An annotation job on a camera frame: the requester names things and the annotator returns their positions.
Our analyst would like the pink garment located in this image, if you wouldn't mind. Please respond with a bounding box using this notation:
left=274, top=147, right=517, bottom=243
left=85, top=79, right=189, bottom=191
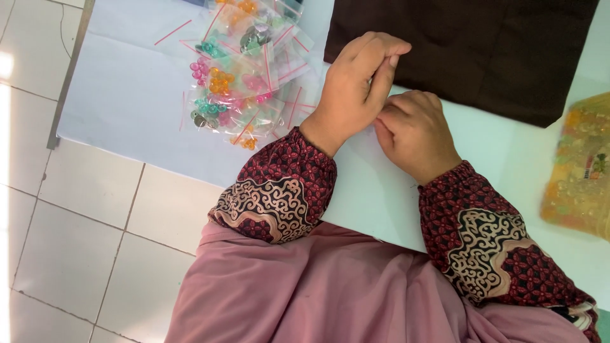
left=164, top=221, right=592, bottom=343

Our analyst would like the person's right hand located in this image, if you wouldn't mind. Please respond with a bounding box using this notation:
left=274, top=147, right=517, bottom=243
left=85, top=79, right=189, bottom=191
left=373, top=90, right=462, bottom=186

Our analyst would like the pile of small bead bags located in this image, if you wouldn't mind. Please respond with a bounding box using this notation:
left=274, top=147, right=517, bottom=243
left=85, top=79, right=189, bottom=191
left=153, top=0, right=318, bottom=152

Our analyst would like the person's left hand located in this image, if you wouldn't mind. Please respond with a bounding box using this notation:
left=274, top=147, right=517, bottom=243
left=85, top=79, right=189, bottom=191
left=299, top=31, right=412, bottom=158

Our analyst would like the dark brown cloth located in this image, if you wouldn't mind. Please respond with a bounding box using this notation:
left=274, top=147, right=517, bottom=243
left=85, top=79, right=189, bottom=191
left=323, top=0, right=600, bottom=129

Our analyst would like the yellow plastic bag of beads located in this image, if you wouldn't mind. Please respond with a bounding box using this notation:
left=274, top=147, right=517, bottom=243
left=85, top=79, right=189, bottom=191
left=540, top=92, right=610, bottom=242

